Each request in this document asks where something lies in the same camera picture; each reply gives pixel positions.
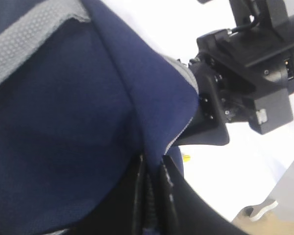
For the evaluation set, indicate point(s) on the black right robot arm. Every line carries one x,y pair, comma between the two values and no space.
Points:
264,39

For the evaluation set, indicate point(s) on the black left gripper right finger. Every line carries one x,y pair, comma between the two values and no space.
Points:
183,211

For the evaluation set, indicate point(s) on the navy blue insulated lunch bag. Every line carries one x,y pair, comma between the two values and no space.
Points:
81,95

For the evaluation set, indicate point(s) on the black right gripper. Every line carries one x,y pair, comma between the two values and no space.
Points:
228,93

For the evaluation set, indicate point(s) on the yellow banana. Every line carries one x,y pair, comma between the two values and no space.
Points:
186,158

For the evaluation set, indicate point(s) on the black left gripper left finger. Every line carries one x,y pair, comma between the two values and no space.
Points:
120,212

